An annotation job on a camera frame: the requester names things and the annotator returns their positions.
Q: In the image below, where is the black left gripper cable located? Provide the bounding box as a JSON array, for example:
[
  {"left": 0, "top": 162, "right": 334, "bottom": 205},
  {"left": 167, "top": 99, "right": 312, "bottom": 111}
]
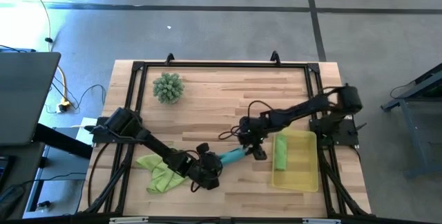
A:
[{"left": 172, "top": 149, "right": 224, "bottom": 193}]

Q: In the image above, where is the black base cable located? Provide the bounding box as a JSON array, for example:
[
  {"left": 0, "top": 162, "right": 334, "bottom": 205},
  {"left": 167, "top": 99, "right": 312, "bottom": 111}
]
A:
[{"left": 86, "top": 142, "right": 110, "bottom": 209}]

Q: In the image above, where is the lime green microfiber towel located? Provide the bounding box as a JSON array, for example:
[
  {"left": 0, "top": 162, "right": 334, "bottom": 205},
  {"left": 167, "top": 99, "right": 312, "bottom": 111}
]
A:
[{"left": 135, "top": 153, "right": 189, "bottom": 195}]

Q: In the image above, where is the yellow power plug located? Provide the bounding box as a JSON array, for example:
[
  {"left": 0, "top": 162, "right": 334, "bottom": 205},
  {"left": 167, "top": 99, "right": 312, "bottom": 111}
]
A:
[{"left": 57, "top": 100, "right": 73, "bottom": 113}]

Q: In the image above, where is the black desk beam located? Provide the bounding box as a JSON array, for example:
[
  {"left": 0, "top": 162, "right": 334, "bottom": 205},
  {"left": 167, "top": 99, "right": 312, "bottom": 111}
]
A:
[{"left": 32, "top": 122, "right": 94, "bottom": 160}]

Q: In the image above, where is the yellow hanging cable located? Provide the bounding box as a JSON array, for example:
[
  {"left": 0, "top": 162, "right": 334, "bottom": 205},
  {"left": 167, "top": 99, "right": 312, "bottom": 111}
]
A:
[{"left": 22, "top": 0, "right": 72, "bottom": 109}]

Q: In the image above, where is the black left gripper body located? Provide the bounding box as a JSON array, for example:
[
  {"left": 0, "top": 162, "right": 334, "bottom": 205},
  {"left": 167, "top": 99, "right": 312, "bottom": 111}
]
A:
[{"left": 197, "top": 151, "right": 224, "bottom": 180}]

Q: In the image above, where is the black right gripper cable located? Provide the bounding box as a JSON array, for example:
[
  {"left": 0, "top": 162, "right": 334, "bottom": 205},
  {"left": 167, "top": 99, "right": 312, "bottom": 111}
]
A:
[{"left": 218, "top": 100, "right": 276, "bottom": 141}]

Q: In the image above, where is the black aluminium table frame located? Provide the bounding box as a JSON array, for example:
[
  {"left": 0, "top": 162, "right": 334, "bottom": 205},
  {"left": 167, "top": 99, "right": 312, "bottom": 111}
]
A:
[{"left": 77, "top": 50, "right": 372, "bottom": 218}]

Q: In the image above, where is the black computer mouse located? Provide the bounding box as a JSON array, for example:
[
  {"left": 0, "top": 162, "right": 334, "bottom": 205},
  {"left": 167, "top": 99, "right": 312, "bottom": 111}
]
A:
[{"left": 0, "top": 184, "right": 27, "bottom": 220}]

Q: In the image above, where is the potted green succulent plant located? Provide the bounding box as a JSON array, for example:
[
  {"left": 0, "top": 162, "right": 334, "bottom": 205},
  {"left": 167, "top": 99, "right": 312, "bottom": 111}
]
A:
[{"left": 152, "top": 72, "right": 186, "bottom": 105}]

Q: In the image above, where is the black floor cable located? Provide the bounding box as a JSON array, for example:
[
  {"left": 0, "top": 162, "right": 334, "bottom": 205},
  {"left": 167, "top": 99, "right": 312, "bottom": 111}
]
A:
[{"left": 50, "top": 75, "right": 107, "bottom": 114}]

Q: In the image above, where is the yellow translucent plastic basket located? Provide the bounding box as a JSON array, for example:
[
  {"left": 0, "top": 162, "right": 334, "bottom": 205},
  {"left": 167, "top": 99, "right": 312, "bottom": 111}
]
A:
[{"left": 271, "top": 129, "right": 319, "bottom": 193}]

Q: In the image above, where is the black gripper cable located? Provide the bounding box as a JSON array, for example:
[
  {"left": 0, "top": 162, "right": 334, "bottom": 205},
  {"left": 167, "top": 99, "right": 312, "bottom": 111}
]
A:
[
  {"left": 218, "top": 100, "right": 276, "bottom": 141},
  {"left": 172, "top": 149, "right": 224, "bottom": 193}
]

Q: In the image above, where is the grey metal table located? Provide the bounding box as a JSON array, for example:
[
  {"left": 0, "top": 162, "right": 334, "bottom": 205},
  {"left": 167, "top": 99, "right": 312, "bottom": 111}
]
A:
[{"left": 381, "top": 63, "right": 442, "bottom": 178}]

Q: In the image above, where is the silver table bracket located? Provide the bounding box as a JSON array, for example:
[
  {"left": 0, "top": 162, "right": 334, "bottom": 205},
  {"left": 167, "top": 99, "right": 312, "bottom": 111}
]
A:
[
  {"left": 109, "top": 216, "right": 149, "bottom": 224},
  {"left": 302, "top": 218, "right": 342, "bottom": 224}
]

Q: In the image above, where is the teal microfiber towel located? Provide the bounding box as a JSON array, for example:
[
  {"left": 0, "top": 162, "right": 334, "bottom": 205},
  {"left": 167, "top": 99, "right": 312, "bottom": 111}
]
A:
[{"left": 217, "top": 147, "right": 248, "bottom": 166}]

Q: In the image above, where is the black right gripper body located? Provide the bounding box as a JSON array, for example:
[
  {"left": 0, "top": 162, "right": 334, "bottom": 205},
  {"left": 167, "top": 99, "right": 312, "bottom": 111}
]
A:
[{"left": 238, "top": 122, "right": 269, "bottom": 149}]

